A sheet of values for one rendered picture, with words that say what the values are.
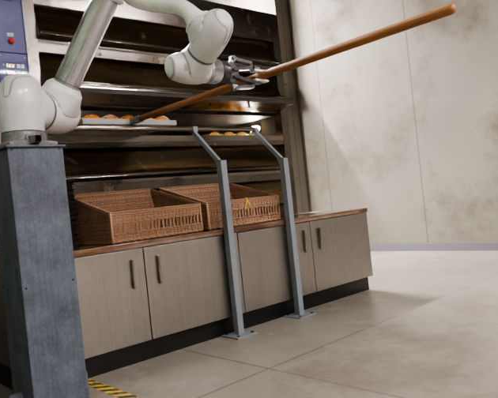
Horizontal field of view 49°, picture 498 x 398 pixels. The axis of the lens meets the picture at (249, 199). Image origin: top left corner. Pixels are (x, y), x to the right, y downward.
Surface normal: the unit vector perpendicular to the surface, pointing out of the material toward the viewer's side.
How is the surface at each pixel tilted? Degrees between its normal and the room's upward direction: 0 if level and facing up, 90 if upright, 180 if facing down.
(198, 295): 90
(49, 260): 90
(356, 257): 90
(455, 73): 90
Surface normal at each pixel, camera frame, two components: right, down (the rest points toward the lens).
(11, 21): 0.66, -0.07
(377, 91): -0.72, 0.07
